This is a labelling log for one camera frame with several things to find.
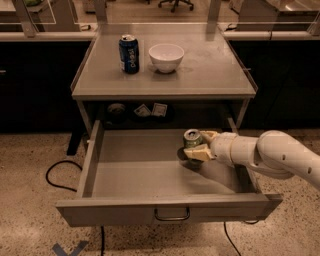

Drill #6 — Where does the open grey top drawer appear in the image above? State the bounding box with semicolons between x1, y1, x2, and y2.
56;120;282;227

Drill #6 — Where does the black floor cable right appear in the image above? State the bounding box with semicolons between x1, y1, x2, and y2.
222;221;242;256

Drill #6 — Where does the blue Pepsi can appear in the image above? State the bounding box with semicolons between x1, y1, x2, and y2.
119;34;140;74

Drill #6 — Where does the metal drawer handle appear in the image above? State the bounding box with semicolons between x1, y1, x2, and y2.
154;207;190;222

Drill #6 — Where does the left white paper tag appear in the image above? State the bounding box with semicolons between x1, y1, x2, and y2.
134;104;151;117

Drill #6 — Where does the white paper tag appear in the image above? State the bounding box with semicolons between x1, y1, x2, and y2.
134;104;151;117
152;103;167;117

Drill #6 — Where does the right white paper tag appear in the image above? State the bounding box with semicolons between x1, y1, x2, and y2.
152;103;167;117

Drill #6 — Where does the grey metal cabinet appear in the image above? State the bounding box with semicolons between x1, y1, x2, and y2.
69;21;259;136

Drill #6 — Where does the white ceramic bowl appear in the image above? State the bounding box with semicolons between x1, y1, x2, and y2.
149;43;184;73

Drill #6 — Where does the black floor cable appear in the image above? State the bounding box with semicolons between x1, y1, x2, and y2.
222;221;242;256
44;160;84;193

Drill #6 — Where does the black office chair base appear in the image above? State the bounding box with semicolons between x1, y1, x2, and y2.
158;0;194;13

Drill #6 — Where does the blue tape cross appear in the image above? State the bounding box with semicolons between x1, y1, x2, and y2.
51;240;90;256

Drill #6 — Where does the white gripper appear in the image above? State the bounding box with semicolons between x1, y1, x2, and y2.
184;131;237;166

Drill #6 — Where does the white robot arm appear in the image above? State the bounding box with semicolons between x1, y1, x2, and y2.
183;130;320;190

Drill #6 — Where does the green soda can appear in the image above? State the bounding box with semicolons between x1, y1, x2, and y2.
183;129;203;166

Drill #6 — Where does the black floor cable left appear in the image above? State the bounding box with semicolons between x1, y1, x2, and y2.
44;160;84;193

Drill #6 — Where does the tape roll under cabinet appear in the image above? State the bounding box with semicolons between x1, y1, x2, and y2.
107;103;126;117

